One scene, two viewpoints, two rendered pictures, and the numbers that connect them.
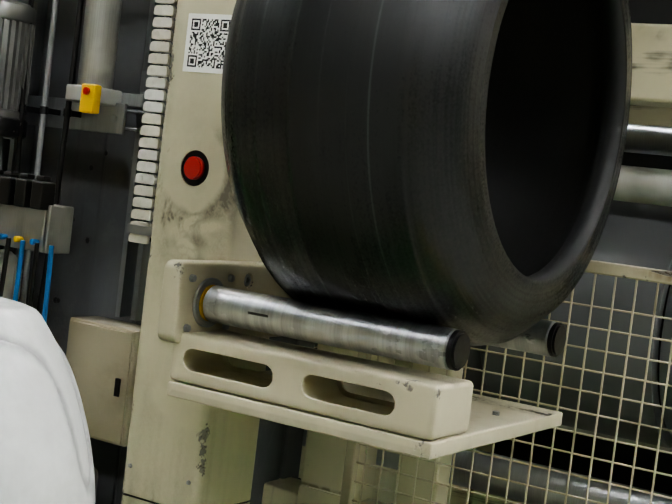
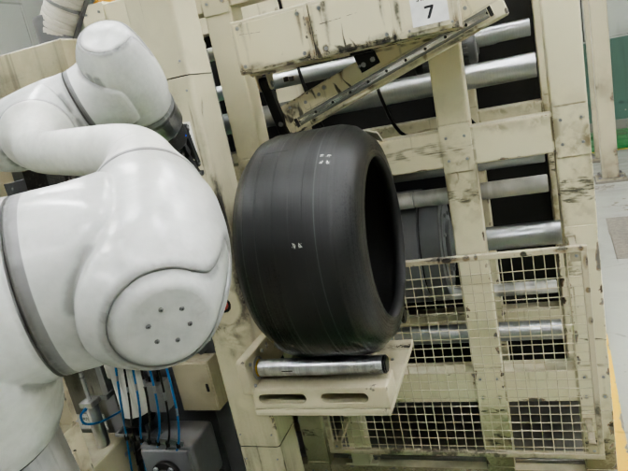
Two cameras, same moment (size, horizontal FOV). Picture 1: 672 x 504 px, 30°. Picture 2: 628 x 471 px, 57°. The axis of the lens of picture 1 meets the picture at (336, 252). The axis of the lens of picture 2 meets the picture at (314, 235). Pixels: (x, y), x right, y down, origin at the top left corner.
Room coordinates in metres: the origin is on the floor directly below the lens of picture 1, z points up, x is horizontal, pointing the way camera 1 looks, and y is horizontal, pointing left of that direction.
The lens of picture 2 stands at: (0.10, 0.21, 1.56)
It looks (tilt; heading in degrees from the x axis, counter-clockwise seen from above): 14 degrees down; 349
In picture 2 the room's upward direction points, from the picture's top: 12 degrees counter-clockwise
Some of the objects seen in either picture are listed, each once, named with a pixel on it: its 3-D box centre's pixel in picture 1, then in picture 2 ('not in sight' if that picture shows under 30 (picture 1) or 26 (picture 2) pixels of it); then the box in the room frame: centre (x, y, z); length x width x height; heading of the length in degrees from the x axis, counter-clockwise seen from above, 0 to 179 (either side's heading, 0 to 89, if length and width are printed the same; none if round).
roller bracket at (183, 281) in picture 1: (266, 299); (273, 343); (1.64, 0.08, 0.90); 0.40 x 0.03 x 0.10; 148
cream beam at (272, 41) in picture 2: not in sight; (349, 26); (1.74, -0.33, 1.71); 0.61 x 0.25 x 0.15; 58
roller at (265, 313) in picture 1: (325, 324); (319, 365); (1.43, 0.00, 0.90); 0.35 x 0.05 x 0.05; 58
